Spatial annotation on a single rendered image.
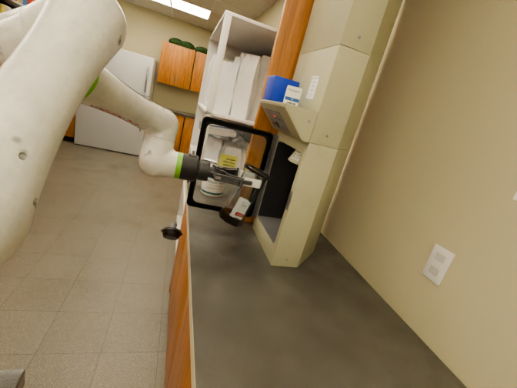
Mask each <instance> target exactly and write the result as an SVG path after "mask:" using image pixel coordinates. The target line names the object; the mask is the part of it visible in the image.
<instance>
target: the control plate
mask: <svg viewBox="0 0 517 388"><path fill-rule="evenodd" d="M265 111H266V112H267V114H268V116H269V118H270V120H271V122H275V124H276V122H277V123H278V124H280V125H282V127H281V126H279V127H280V128H279V127H278V126H277V124H276V125H275V124H273V123H272V124H273V125H274V127H275V128H277V129H280V130H282V131H284V132H287V133H288V134H290V132H289V130H288V128H287V126H286V125H285V123H284V121H283V119H282V117H281V115H280V113H279V112H275V111H272V110H269V109H265ZM274 115H275V116H274ZM277 116H278V117H277ZM283 126H284V127H285V128H283Z"/></svg>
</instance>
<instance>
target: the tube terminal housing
mask: <svg viewBox="0 0 517 388"><path fill-rule="evenodd" d="M377 72H378V71H377V69H376V67H375V65H374V63H373V61H372V59H371V57H370V56H369V55H366V54H364V53H361V52H358V51H356V50H354V49H351V48H348V47H346V46H344V45H335V46H332V47H328V48H324V49H320V50H317V51H314V52H309V53H305V54H302V55H299V59H298V62H297V65H296V68H295V73H294V76H293V79H292V80H293V81H296V82H299V83H300V84H299V88H300V89H302V94H301V97H300V100H299V105H298V106H299V107H302V108H305V109H310V110H312V111H316V112H317V113H318V115H317V118H316V120H315V124H314V128H313V130H312V134H311V137H310V140H309V142H303V141H301V140H299V139H296V138H294V137H292V136H290V135H287V134H285V133H284V132H281V131H278V135H279V138H278V141H277V144H278V142H284V143H285V144H287V145H288V146H291V147H292V148H294V149H296V150H298V151H300V153H301V158H300V161H299V166H298V168H297V171H296V174H295V178H294V181H293V183H292V188H291V190H292V191H293V194H292V198H291V201H290V204H289V208H288V211H287V210H286V209H285V211H284V214H283V217H282V221H281V224H280V227H279V230H278V234H277V236H276V239H275V242H274V243H272V241H271V239H270V238H269V235H268V233H267V232H266V231H265V228H264V227H263V225H262V223H261V222H260V220H259V218H258V214H257V216H256V218H254V222H253V224H252V228H253V229H254V231H255V234H256V236H257V238H258V240H259V242H260V244H261V246H262V248H263V250H264V252H265V254H266V256H267V258H268V260H269V262H270V264H271V266H287V267H296V268H297V267H298V266H299V265H300V264H302V263H303V262H304V261H305V260H306V259H307V258H308V257H309V256H310V255H311V254H312V253H313V252H314V249H315V245H316V243H317V241H318V238H319V234H320V232H321V230H322V226H323V223H324V221H325V217H326V215H327V212H328V210H329V207H330V204H331V201H332V198H333V196H334V193H335V189H336V187H337V185H338V182H339V178H340V176H341V174H342V170H343V167H344V165H345V161H346V159H347V156H348V154H349V150H350V148H351V145H352V142H353V139H354V137H355V133H356V130H357V128H358V126H359V122H360V119H361V117H362V113H363V111H364V108H365V105H366V103H367V100H368V97H369V94H370V92H371V89H372V85H373V83H374V81H375V77H376V74H377ZM313 75H320V77H319V82H318V85H317V87H316V90H315V94H314V98H313V100H311V99H305V98H306V96H307V92H308V90H309V85H310V82H311V79H312V76H313ZM277 144H276V146H277Z"/></svg>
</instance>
